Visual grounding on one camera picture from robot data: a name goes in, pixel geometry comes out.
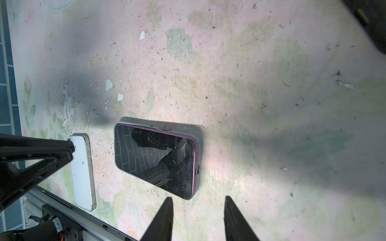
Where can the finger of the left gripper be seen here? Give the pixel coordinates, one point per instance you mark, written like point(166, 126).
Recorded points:
point(16, 182)
point(17, 148)

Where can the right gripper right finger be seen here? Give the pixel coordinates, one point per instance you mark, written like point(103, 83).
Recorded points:
point(236, 226)

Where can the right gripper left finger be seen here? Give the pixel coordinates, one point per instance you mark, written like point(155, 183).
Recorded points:
point(161, 226)

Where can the light teal case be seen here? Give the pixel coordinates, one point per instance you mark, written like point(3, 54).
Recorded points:
point(193, 132)

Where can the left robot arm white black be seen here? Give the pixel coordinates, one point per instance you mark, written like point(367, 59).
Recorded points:
point(26, 162)

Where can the white phone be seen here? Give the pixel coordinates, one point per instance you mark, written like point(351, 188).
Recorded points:
point(82, 172)

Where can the black phone case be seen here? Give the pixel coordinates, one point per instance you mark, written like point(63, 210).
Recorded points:
point(371, 14)

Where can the aluminium front rail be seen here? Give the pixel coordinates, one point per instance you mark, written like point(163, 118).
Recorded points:
point(93, 228)

